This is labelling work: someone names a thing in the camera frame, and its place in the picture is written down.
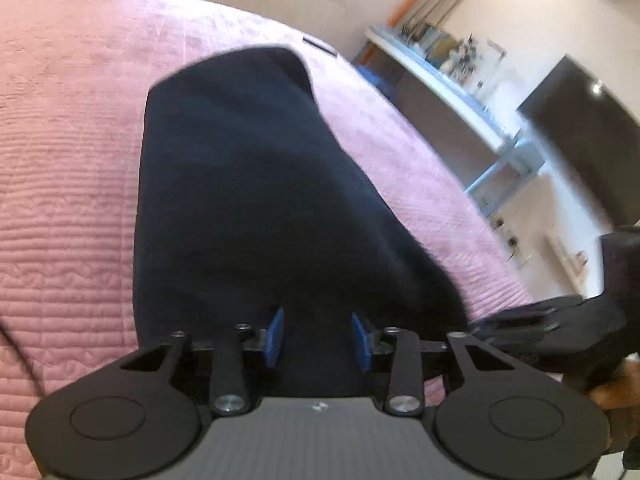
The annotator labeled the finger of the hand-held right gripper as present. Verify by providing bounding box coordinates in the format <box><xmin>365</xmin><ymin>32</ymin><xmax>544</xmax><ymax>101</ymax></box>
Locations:
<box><xmin>469</xmin><ymin>295</ymin><xmax>586</xmax><ymax>361</ymax></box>

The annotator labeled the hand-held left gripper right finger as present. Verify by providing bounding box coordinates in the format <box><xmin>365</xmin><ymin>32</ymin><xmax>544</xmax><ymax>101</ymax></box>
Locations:
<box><xmin>351</xmin><ymin>312</ymin><xmax>522</xmax><ymax>417</ymax></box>

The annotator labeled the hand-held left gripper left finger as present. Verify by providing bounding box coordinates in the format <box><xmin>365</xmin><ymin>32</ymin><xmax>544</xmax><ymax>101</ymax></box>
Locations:
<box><xmin>119</xmin><ymin>307</ymin><xmax>286</xmax><ymax>417</ymax></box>

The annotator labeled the dark navy striped hoodie jacket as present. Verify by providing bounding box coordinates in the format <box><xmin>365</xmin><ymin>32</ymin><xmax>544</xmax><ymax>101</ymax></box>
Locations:
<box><xmin>132</xmin><ymin>46</ymin><xmax>472</xmax><ymax>400</ymax></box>

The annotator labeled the person's right hand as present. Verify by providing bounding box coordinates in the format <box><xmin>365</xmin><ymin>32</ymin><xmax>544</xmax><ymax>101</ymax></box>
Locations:
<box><xmin>589</xmin><ymin>357</ymin><xmax>640</xmax><ymax>412</ymax></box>

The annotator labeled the light blue desk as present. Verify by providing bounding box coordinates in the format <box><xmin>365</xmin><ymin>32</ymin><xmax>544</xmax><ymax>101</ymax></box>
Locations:
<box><xmin>363</xmin><ymin>25</ymin><xmax>547</xmax><ymax>217</ymax></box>

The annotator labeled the blue plastic stool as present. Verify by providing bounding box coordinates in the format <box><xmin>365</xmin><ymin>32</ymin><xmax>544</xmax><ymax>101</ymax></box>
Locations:
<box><xmin>360</xmin><ymin>67</ymin><xmax>402</xmax><ymax>104</ymax></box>

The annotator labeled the flower vase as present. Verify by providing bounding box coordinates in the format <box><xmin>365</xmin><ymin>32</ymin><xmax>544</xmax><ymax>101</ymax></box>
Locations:
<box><xmin>444</xmin><ymin>35</ymin><xmax>482</xmax><ymax>82</ymax></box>

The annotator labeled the pink quilted bedspread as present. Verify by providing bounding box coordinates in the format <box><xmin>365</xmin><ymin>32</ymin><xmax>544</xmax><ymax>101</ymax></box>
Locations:
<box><xmin>0</xmin><ymin>0</ymin><xmax>537</xmax><ymax>480</ymax></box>

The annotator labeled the row of books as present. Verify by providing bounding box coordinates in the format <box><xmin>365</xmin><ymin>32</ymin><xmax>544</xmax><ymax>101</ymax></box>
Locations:
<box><xmin>399</xmin><ymin>22</ymin><xmax>459</xmax><ymax>69</ymax></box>

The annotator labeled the wall mounted television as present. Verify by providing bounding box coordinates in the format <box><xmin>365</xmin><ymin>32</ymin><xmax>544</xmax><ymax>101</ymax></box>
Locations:
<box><xmin>515</xmin><ymin>54</ymin><xmax>640</xmax><ymax>227</ymax></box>

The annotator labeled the black cable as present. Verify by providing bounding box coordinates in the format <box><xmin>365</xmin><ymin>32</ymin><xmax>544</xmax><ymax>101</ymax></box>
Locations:
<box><xmin>0</xmin><ymin>317</ymin><xmax>47</xmax><ymax>398</ymax></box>

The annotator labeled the white frame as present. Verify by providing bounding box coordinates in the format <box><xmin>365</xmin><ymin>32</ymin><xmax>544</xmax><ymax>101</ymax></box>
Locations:
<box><xmin>484</xmin><ymin>37</ymin><xmax>507</xmax><ymax>69</ymax></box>

